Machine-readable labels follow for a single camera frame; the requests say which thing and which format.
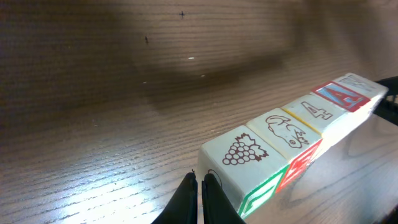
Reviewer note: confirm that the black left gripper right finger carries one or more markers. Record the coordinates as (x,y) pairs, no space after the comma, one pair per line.
(217,209)

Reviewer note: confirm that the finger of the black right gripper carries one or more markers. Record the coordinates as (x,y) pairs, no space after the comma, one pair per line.
(387,107)

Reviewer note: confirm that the green letter L block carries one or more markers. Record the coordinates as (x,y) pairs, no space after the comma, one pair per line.
(248,169)

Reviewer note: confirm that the red letter M block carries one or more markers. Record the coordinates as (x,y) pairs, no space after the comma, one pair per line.
(290,137)

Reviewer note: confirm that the white block airplane picture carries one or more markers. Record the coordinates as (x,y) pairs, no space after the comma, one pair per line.
(372,90)

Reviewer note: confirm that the white block cane picture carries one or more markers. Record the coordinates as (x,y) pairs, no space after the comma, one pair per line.
(351,101)

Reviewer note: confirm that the white block green N side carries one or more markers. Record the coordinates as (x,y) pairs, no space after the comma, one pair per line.
(320,115)

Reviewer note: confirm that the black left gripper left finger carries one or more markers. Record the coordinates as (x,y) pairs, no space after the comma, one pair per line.
(182,208)

